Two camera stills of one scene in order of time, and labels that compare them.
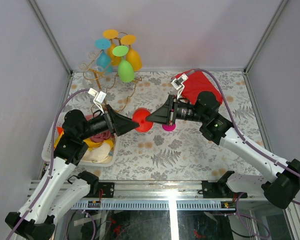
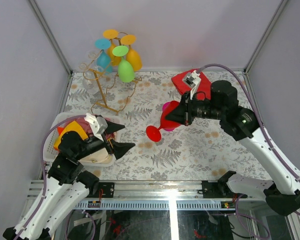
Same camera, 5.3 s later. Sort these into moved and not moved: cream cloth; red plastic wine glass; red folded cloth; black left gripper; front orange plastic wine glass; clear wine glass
Moved: red plastic wine glass; black left gripper
Not moved: clear wine glass; cream cloth; front orange plastic wine glass; red folded cloth
